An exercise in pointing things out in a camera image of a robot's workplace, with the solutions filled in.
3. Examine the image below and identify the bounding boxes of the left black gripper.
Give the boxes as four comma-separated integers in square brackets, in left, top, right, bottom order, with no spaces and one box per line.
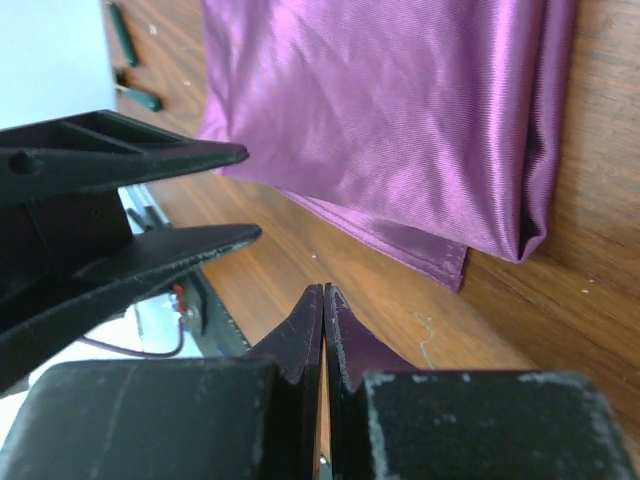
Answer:
[1,110,262,391]

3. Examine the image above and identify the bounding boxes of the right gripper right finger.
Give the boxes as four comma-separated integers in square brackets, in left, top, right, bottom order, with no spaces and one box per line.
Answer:
[323,284,420,479]

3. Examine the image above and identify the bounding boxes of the gold fork green handle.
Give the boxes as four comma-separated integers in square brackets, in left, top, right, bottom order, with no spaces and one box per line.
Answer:
[107,1,139,67]

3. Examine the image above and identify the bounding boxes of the purple cloth napkin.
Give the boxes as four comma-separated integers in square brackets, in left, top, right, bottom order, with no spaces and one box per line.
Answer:
[200,0,576,291]

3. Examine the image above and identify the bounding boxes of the gold spoon green handle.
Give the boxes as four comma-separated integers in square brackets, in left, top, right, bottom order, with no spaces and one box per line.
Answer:
[115,84,163,112]

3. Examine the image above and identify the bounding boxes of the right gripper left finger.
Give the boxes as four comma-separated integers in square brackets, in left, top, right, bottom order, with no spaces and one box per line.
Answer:
[248,284,323,479]

